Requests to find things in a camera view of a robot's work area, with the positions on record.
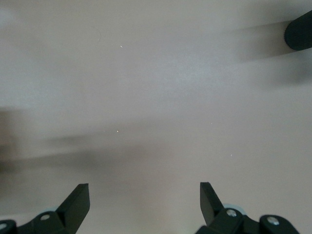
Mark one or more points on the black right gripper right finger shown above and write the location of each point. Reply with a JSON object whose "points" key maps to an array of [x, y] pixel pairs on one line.
{"points": [[212, 212]]}

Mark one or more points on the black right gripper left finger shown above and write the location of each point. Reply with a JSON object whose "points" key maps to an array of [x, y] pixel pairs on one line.
{"points": [[70, 214]]}

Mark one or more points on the black ribbed cylinder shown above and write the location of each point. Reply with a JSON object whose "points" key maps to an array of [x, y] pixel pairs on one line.
{"points": [[299, 31]]}

